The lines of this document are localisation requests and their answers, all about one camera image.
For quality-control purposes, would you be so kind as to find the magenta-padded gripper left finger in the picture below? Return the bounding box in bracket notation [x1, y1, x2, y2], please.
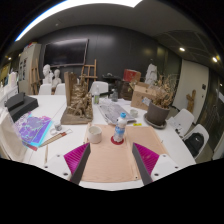
[44, 142, 92, 185]

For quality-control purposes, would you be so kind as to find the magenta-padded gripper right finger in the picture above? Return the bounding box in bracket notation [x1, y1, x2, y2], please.
[131, 142, 183, 186]

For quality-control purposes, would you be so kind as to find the white drink bottle blue cap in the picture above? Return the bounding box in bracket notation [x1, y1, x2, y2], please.
[112, 112, 128, 144]

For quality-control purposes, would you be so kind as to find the white cup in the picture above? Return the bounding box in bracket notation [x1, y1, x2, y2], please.
[87, 125, 103, 145]

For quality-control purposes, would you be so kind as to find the beige canvas mat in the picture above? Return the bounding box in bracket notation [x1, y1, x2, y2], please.
[79, 123, 169, 183]

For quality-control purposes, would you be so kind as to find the grey plant saucer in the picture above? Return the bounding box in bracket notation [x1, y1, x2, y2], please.
[143, 113, 168, 130]

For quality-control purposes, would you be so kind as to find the flat round red coaster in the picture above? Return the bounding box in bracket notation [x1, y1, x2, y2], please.
[110, 134, 125, 146]

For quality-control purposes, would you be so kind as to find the small grey jar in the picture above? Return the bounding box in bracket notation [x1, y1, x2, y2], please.
[53, 120, 63, 132]

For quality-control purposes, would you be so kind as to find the dried plant in dark pot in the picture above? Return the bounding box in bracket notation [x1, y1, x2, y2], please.
[145, 73, 179, 127]

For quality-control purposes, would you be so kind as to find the black backpack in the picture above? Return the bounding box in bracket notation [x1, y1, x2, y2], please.
[184, 132, 205, 158]

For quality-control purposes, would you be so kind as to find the purple and blue print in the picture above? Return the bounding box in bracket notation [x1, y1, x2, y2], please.
[13, 112, 54, 152]

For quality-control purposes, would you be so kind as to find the golden sculpture on wooden base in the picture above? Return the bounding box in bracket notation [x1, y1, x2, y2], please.
[60, 70, 94, 126]

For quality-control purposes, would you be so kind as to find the newspaper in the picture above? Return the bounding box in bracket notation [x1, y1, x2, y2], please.
[97, 100, 138, 126]

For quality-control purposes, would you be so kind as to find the cardboard box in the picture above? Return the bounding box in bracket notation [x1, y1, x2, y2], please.
[130, 81, 158, 112]

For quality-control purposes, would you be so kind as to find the clear bottle green label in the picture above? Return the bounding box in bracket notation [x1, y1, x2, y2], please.
[93, 84, 101, 105]

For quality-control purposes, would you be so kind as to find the white cloth bag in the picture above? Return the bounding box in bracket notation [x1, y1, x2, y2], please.
[0, 108, 28, 162]

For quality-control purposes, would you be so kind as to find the large black flat box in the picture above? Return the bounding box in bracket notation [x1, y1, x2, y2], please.
[9, 95, 40, 123]

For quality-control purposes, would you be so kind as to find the wooden mannequin figure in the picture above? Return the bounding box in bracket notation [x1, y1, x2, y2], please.
[185, 89, 198, 114]

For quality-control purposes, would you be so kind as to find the white plaster bust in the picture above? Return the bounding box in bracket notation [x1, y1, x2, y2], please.
[41, 64, 54, 85]
[51, 68, 63, 89]

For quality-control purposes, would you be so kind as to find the small black flat box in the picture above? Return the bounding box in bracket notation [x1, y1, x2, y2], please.
[4, 92, 26, 112]

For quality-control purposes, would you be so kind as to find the red box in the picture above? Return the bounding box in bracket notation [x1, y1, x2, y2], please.
[123, 68, 142, 83]

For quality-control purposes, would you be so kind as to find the white plaster statue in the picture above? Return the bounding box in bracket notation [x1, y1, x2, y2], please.
[144, 63, 158, 86]

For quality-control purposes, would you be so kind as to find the black stand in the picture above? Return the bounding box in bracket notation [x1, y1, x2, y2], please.
[101, 73, 123, 99]

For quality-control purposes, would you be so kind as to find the wooden easel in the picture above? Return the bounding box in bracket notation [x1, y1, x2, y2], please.
[30, 58, 42, 96]
[79, 59, 99, 88]

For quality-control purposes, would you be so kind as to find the white cabinet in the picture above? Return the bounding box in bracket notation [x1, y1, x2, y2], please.
[18, 42, 42, 96]

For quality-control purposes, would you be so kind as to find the long ceiling light strip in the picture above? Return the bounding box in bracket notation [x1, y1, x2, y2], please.
[14, 0, 143, 43]

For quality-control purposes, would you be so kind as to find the dark wall screen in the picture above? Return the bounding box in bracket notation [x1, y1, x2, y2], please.
[43, 38, 90, 68]

